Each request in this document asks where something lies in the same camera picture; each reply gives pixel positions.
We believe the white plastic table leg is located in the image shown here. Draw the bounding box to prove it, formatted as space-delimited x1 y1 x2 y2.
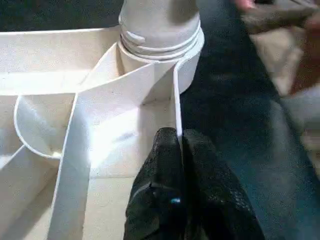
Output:
118 0 203 61

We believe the white plastic table top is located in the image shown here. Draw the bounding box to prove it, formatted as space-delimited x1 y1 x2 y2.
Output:
0 26 206 240

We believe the black padded mat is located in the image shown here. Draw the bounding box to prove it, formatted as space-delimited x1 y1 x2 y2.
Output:
0 0 320 240

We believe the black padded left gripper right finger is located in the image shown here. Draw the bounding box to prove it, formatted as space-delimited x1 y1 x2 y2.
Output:
182 128 266 240

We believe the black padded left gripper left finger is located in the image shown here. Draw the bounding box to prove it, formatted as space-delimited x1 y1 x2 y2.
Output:
123 126 185 240

